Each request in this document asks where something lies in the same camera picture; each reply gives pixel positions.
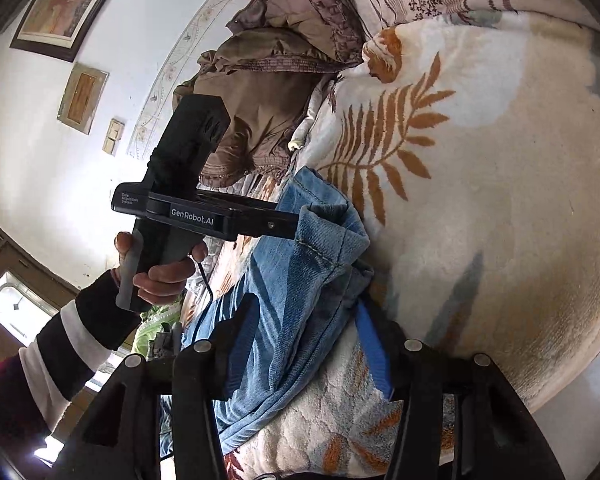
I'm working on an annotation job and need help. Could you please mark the small framed wall picture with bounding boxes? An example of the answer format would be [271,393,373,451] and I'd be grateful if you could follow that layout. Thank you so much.
[57,63,109,136]

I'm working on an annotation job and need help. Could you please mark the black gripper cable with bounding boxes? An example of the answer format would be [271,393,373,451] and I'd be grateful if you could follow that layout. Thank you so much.
[179,253,217,331]

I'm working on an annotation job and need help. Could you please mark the leaf pattern fleece blanket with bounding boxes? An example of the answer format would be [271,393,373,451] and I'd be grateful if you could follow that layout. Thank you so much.
[179,8,600,480]

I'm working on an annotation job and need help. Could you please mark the light blue denim jeans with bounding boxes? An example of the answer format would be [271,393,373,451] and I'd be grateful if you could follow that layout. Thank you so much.
[181,167,373,453]

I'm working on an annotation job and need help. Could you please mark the person left hand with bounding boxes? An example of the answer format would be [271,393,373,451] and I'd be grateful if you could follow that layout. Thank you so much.
[132,242,209,306]

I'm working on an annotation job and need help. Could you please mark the brown jacket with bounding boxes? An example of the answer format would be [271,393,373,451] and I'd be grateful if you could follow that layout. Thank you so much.
[173,0,364,188]

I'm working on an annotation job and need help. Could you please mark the white rolled cloth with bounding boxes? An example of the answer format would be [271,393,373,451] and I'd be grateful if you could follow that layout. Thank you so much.
[287,110,317,152]

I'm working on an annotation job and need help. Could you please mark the beige wall switch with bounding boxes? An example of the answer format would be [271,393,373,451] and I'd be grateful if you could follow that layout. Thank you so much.
[102,118,125,155]

